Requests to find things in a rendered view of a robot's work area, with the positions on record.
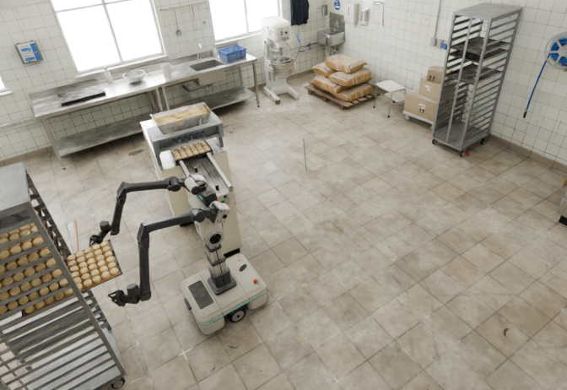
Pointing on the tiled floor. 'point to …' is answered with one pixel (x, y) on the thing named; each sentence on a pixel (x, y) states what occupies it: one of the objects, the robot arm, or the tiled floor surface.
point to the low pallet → (339, 99)
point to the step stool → (391, 92)
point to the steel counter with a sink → (201, 73)
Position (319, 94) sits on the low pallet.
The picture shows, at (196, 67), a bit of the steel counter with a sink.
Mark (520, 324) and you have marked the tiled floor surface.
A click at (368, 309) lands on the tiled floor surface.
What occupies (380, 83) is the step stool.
